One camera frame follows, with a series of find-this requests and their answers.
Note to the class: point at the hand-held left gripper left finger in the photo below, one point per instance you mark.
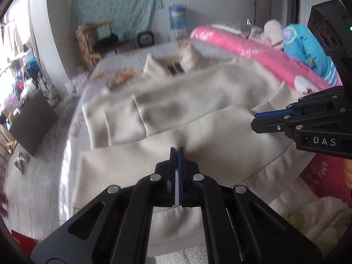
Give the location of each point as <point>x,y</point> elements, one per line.
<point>172,167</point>

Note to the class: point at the black bag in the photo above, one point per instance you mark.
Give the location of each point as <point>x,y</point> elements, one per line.
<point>107,40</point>

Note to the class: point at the black fan heater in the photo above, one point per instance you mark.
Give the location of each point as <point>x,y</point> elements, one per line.
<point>145,40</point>

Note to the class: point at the pink blanket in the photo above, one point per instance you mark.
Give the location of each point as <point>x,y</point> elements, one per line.
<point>247,49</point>

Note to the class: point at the person's right hand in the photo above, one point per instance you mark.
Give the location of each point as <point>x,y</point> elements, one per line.
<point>348,173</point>

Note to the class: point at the white plastic bag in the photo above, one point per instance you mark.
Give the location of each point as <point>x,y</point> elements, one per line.
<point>77,82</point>

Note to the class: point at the grey door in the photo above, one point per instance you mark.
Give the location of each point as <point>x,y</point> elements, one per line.
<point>277,0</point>

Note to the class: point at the dark grey cabinet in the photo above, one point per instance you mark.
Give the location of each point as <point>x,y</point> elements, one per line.
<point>33,123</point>

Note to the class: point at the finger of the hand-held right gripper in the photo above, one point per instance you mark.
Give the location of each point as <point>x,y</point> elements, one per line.
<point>310,103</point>
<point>275,123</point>

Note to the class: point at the cream sweatshirt with black stripes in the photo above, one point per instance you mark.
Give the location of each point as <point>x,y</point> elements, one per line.
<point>192,101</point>

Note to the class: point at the silver lace pillow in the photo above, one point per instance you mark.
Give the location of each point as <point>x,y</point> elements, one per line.
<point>231,28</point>

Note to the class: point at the teal floral hanging cloth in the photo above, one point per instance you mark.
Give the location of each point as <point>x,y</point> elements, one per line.
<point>110,2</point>

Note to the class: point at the white water dispenser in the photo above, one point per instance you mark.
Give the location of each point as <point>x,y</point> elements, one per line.
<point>180,34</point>

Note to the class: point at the wooden chair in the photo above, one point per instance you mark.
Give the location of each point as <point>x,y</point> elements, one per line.
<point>85,41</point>

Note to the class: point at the blue water jug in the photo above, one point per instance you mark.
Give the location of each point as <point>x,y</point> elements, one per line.
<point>178,16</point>

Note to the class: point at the checked cloth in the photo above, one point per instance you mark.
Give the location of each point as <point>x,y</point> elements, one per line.
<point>271,34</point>

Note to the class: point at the tan plush slippers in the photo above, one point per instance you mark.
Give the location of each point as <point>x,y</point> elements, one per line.
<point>11,147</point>

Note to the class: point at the pile of clothes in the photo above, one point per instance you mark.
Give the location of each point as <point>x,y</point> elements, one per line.
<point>23,82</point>

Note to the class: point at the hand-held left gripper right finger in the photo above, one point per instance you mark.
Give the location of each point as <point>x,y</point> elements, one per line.
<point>180,170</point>

